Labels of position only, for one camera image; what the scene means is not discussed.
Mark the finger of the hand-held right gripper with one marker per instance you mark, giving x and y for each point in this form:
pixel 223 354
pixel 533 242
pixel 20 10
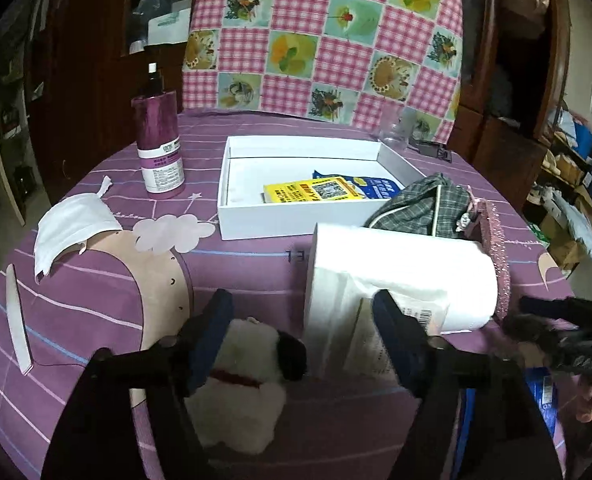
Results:
pixel 555 309
pixel 565 350

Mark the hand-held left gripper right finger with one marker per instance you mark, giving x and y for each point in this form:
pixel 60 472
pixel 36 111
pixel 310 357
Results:
pixel 395 340

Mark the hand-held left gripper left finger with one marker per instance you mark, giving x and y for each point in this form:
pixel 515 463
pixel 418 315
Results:
pixel 211 340

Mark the white black plush dog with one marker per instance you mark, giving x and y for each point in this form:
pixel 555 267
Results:
pixel 246 360

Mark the white tissue pack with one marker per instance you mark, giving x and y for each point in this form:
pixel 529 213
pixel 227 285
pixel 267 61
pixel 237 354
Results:
pixel 400 260

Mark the white cardboard box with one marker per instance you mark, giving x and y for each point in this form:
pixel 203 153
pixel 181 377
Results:
pixel 266 222

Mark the person's right hand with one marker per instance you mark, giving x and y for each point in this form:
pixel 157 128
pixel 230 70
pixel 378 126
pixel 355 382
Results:
pixel 586 402

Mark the purple striped tablecloth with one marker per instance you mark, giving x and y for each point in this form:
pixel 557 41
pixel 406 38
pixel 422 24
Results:
pixel 256 270

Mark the pile of cardboard boxes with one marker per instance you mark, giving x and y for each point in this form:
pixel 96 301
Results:
pixel 570 190

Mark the green plaid pouch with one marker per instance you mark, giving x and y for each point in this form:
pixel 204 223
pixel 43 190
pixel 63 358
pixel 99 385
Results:
pixel 415 205

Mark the blue white packet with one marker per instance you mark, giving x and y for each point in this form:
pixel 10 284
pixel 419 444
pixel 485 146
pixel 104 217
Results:
pixel 380 189

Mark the dark wooden cabinet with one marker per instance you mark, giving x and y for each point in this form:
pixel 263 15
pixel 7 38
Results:
pixel 91 60
pixel 500 160

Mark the yellow packet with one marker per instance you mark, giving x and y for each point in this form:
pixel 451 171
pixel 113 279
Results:
pixel 296 192

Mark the white face mask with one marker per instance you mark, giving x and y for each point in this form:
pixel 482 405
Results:
pixel 71 225

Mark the black clip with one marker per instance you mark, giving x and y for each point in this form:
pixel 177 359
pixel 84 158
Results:
pixel 433 149

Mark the white flat strip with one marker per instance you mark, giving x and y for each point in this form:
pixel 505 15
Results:
pixel 17 320

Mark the clear glass cup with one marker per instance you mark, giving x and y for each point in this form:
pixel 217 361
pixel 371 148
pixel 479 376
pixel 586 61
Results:
pixel 395 130

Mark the purple pump bottle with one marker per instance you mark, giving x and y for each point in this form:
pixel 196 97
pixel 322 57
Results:
pixel 158 130

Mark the wooden shelf rack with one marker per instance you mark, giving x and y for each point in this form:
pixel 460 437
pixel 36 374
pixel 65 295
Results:
pixel 6 110

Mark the pink chequered patchwork quilt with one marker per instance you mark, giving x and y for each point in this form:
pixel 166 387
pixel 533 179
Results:
pixel 326 35

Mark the white carton with green label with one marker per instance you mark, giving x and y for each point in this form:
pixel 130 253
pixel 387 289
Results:
pixel 168 27

